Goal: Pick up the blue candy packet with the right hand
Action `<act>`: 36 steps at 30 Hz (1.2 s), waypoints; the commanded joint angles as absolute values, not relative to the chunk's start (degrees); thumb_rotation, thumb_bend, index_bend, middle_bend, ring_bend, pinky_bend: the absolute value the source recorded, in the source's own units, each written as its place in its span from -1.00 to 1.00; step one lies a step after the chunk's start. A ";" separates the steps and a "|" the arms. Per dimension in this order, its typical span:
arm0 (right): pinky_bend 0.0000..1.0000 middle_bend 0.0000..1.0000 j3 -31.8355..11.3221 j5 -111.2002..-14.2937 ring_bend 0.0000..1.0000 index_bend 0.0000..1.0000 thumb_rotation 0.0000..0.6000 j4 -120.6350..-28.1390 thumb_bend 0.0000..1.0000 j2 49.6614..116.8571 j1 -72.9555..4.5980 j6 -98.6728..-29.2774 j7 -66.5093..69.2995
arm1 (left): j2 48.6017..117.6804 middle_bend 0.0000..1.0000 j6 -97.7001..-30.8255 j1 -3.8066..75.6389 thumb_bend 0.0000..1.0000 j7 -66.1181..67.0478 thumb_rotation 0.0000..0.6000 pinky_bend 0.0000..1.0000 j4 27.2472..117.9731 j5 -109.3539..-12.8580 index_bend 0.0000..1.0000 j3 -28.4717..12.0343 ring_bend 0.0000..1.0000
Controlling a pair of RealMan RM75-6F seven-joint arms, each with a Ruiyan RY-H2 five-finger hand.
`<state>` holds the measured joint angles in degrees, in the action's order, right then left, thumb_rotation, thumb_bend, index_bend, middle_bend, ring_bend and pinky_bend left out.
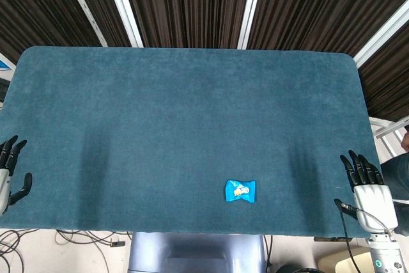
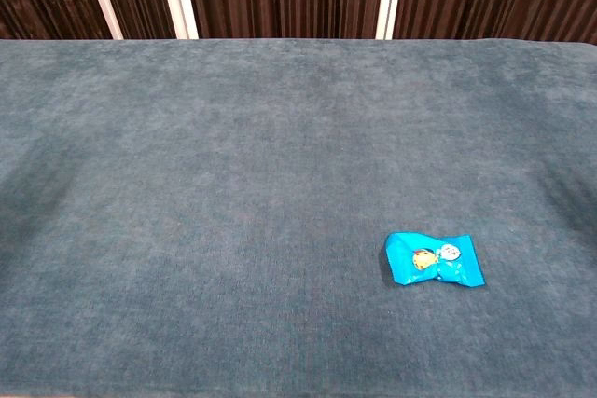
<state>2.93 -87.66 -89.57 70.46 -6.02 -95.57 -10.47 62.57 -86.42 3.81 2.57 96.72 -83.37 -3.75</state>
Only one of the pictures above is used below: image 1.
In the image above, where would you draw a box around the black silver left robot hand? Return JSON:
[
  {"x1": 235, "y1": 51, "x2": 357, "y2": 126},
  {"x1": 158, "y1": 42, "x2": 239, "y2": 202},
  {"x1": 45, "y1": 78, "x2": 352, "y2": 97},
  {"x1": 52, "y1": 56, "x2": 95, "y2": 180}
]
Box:
[{"x1": 0, "y1": 135, "x2": 33, "y2": 215}]

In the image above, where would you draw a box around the blue grey robot torso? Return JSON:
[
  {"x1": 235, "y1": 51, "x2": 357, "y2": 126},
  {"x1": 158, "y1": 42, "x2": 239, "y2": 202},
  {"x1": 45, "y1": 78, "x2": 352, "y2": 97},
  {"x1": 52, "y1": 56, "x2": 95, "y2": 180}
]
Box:
[{"x1": 127, "y1": 231, "x2": 268, "y2": 273}]

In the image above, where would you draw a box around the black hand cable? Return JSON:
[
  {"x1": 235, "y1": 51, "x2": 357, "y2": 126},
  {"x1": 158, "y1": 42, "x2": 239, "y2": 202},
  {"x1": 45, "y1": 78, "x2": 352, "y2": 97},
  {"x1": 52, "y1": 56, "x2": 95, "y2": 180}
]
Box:
[{"x1": 338, "y1": 204, "x2": 394, "y2": 273}]

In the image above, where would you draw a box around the beige rounded box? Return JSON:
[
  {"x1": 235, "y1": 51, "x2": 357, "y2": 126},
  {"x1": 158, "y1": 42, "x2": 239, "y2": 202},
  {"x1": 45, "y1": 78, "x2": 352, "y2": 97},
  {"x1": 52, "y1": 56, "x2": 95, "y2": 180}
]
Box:
[{"x1": 316, "y1": 247, "x2": 374, "y2": 273}]

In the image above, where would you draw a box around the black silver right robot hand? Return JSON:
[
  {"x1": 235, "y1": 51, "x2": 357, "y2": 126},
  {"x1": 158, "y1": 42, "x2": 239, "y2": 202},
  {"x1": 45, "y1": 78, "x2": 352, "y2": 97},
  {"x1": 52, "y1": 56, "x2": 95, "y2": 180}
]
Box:
[{"x1": 334, "y1": 150, "x2": 399, "y2": 234}]

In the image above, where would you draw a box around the blue snack packet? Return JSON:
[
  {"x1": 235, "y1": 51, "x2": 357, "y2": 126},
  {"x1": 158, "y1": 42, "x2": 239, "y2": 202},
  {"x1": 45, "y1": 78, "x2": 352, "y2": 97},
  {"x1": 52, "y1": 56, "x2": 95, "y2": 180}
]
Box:
[{"x1": 224, "y1": 179, "x2": 257, "y2": 205}]

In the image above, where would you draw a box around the white metal rack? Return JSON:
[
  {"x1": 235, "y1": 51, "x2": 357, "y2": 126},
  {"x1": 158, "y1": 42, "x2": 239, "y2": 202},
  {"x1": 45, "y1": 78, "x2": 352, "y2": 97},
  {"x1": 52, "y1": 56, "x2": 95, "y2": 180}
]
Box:
[{"x1": 369, "y1": 116, "x2": 409, "y2": 159}]

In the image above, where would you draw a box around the white blue sign board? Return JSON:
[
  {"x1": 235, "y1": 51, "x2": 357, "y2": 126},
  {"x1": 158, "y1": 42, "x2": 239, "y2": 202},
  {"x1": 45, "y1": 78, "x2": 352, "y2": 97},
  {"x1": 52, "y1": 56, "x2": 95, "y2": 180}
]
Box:
[{"x1": 0, "y1": 51, "x2": 17, "y2": 73}]

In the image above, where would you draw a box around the person in dark clothing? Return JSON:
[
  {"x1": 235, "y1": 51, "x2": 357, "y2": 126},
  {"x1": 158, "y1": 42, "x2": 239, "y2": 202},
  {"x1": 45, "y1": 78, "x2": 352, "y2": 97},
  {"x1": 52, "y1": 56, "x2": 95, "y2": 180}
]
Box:
[{"x1": 380, "y1": 131, "x2": 409, "y2": 235}]

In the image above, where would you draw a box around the black floor cable bundle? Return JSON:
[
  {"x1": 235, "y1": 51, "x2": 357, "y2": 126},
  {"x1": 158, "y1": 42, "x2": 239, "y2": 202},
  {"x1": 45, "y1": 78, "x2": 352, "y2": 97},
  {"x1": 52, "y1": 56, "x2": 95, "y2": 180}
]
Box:
[{"x1": 0, "y1": 228, "x2": 28, "y2": 273}]

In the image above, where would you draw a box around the teal fabric table mat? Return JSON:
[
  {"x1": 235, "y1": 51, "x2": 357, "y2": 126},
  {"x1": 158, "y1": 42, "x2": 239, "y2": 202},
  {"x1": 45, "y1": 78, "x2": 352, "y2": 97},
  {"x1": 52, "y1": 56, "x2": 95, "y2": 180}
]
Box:
[{"x1": 0, "y1": 45, "x2": 393, "y2": 238}]

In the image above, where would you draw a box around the white frame beam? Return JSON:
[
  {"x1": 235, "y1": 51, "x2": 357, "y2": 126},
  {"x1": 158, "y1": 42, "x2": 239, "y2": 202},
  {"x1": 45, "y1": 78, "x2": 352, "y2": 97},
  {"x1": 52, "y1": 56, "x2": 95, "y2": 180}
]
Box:
[
  {"x1": 236, "y1": 0, "x2": 267, "y2": 50},
  {"x1": 59, "y1": 0, "x2": 109, "y2": 47},
  {"x1": 101, "y1": 0, "x2": 144, "y2": 49},
  {"x1": 353, "y1": 6, "x2": 409, "y2": 68}
]

